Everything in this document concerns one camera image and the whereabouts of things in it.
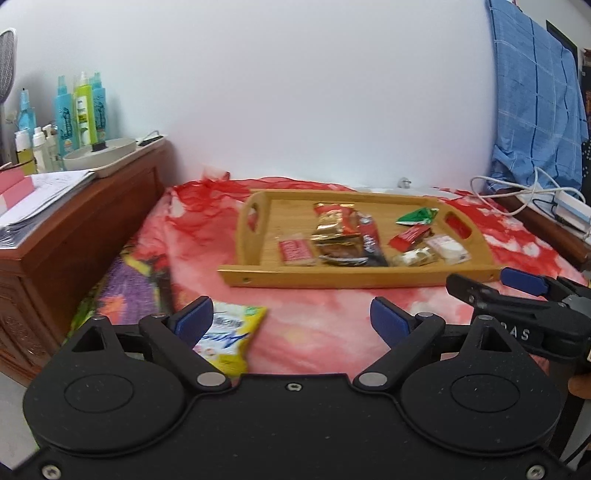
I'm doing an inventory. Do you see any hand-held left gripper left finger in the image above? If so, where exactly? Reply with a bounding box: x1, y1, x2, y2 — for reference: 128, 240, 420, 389
69, 295, 232, 393

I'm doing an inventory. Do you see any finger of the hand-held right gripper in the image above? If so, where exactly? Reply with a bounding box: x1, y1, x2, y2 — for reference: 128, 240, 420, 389
446, 273, 552, 308
500, 267, 591, 301

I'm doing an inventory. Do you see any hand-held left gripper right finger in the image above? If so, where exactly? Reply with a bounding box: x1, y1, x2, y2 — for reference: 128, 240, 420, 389
352, 296, 525, 393

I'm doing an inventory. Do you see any yellow snack packet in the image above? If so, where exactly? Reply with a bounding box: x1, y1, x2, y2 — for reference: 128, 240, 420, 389
191, 302, 269, 377

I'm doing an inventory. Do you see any white pink cracker packet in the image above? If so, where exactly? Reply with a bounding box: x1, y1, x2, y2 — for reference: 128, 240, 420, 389
425, 234, 472, 265

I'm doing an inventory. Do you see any gold white candy packet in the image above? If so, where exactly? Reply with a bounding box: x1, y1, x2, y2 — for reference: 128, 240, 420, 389
392, 247, 439, 267

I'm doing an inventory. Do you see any brown peanut packet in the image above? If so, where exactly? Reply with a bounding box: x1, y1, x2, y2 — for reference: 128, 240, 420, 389
316, 240, 370, 267

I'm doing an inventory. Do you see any green snack packet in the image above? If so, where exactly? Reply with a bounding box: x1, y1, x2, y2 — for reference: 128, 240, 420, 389
394, 208, 439, 227

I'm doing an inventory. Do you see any large red gold snack packet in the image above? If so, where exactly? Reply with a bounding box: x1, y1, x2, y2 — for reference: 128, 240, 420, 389
310, 202, 370, 247

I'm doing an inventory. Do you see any red clear biscuit packet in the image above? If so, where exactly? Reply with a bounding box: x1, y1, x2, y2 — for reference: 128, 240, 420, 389
277, 235, 318, 267

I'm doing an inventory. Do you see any wooden tray with handles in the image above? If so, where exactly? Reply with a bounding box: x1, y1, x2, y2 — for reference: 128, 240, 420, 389
218, 189, 506, 289

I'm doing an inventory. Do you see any person's right hand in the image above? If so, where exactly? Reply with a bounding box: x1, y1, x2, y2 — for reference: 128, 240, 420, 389
567, 348, 591, 398

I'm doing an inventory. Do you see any dark wooden side table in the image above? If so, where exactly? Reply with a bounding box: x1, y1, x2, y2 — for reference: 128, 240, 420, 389
480, 191, 591, 271

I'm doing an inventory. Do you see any red white printed blanket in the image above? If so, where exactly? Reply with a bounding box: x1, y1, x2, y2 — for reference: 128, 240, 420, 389
129, 166, 591, 376

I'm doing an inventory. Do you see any white power strip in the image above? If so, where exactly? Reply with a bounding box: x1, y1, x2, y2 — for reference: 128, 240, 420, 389
517, 193, 591, 238

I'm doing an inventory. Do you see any red brown candy packet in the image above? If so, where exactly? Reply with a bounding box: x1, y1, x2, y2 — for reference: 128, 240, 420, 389
388, 224, 435, 252

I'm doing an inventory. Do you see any black red stick snack packet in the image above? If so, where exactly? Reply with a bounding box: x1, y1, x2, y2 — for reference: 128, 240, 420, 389
358, 215, 389, 267

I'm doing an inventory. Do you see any colourful floral bedsheet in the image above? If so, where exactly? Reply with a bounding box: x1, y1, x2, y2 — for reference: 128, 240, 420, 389
69, 237, 178, 340

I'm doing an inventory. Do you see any white box with teal stripe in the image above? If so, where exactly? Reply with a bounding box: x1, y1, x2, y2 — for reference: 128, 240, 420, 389
554, 190, 591, 223

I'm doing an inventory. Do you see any carved wooden cabinet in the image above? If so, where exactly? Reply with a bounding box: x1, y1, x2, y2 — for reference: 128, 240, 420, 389
0, 138, 174, 386

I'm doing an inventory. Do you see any blue plaid shirt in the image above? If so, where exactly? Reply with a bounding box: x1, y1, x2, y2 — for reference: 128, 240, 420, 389
485, 0, 591, 193

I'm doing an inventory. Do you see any cream tray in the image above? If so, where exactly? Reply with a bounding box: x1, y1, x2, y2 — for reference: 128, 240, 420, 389
62, 136, 164, 178

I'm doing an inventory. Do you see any stack of papers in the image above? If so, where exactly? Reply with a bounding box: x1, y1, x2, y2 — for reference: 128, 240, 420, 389
0, 168, 98, 247

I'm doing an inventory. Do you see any pink box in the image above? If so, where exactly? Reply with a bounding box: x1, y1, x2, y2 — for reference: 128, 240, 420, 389
0, 165, 38, 214

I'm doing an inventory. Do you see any teal bottle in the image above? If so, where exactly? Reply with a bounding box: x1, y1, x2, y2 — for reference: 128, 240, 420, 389
54, 76, 77, 156
91, 71, 109, 143

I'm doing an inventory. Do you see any light blue spray bottle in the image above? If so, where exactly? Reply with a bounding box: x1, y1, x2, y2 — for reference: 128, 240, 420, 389
18, 88, 38, 144

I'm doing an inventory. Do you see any black cable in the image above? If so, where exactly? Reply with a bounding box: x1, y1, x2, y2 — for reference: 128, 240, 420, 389
522, 194, 561, 221

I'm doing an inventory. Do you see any white cable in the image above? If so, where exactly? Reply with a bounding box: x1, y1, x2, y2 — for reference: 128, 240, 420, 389
470, 167, 587, 214

